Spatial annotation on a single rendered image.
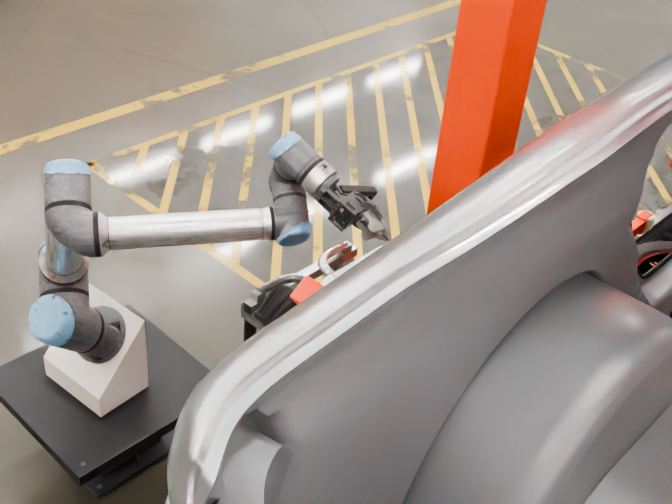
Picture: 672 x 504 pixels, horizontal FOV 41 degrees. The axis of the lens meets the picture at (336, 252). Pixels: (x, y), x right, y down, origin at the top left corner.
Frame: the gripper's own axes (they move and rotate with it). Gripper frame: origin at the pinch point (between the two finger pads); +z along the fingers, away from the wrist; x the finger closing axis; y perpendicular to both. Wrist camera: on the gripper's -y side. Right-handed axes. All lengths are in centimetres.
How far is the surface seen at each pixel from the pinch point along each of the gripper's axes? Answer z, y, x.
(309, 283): -4.7, 22.9, -9.0
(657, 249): 72, -157, -38
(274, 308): -8.2, 20.7, -26.8
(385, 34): -139, -399, -190
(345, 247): -8.6, -15.3, -26.6
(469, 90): -11.2, -34.4, 27.2
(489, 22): -18, -33, 46
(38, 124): -210, -140, -233
